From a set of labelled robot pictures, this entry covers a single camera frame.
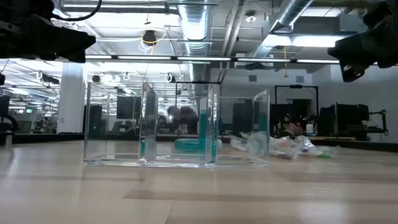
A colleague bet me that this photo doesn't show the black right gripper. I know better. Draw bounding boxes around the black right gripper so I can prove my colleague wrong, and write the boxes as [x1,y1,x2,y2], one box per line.
[327,0,398,83]

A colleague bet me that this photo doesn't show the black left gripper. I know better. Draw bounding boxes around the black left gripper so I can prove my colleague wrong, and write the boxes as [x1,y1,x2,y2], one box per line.
[0,0,96,63]

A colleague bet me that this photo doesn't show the black robot station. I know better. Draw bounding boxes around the black robot station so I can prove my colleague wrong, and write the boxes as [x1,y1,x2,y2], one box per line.
[318,102,389,141]

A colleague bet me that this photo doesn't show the white pillar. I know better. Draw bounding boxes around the white pillar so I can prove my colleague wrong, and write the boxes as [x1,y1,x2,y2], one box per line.
[57,62,86,134]

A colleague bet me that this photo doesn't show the black cabinet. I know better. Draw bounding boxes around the black cabinet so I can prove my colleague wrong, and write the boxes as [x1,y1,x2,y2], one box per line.
[83,104,103,134]

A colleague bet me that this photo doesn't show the black monitor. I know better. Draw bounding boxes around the black monitor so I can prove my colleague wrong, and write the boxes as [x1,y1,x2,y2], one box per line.
[116,95,142,120]

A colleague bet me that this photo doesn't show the person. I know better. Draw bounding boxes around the person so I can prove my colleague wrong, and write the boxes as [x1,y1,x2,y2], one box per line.
[279,113,305,139]
[166,105,200,135]
[156,114,168,134]

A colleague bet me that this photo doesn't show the black office chair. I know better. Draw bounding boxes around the black office chair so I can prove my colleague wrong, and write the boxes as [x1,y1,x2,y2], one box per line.
[0,95,19,134]

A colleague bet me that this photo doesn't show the black overhead light bar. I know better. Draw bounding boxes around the black overhead light bar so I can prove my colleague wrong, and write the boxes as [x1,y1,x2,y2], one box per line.
[83,54,341,65]

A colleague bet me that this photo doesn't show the black camera cable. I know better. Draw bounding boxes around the black camera cable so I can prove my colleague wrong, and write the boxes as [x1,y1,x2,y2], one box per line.
[51,0,103,22]

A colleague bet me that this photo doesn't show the black ceiling cable reel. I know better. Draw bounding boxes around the black ceiling cable reel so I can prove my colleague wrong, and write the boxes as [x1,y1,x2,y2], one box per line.
[142,29,158,47]

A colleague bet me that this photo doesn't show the silver ventilation duct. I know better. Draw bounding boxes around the silver ventilation duct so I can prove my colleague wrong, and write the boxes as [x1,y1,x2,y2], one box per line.
[251,0,315,60]
[177,0,213,82]

